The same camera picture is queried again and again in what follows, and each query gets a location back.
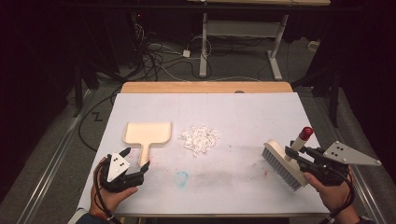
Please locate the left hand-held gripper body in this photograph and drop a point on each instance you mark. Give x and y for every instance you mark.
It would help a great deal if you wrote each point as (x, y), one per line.
(118, 182)

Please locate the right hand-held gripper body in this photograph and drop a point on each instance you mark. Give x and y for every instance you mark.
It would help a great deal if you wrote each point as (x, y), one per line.
(327, 169)

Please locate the beige dustpan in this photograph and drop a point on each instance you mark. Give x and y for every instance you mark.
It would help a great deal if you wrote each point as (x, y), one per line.
(148, 133)

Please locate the person's left hand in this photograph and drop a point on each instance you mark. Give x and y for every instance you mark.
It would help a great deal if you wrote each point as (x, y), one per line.
(104, 200)

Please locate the person's right hand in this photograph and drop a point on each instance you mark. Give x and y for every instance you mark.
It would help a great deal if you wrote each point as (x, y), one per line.
(336, 197)

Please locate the black metal stand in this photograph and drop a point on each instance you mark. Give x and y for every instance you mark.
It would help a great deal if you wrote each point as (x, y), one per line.
(77, 93)
(334, 99)

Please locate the pile of white paper scraps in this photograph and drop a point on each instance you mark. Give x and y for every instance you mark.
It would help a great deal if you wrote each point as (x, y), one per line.
(199, 140)

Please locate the white table cover sheet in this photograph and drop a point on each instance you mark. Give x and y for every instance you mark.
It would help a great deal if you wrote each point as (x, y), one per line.
(233, 118)

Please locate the white power adapter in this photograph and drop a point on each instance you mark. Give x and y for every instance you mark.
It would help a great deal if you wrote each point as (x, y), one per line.
(186, 53)

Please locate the white metal desk frame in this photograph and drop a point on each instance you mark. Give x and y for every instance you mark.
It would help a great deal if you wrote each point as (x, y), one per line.
(243, 28)

